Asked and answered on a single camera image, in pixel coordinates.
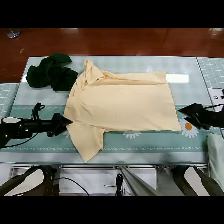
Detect black cable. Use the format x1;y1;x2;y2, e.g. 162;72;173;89
54;176;90;197
2;132;38;148

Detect dark green garment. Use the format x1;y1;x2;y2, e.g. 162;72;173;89
25;52;80;93

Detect pale green garment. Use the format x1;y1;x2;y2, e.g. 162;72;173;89
206;133;224;188

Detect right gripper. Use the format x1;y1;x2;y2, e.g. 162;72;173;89
191;102;215;131

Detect silver frame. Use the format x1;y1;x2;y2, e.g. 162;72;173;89
6;162;214;197

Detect cream yellow T-shirt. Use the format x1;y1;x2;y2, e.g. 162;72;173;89
63;59;182;164

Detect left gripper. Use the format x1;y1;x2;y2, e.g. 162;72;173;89
47;113;65;138

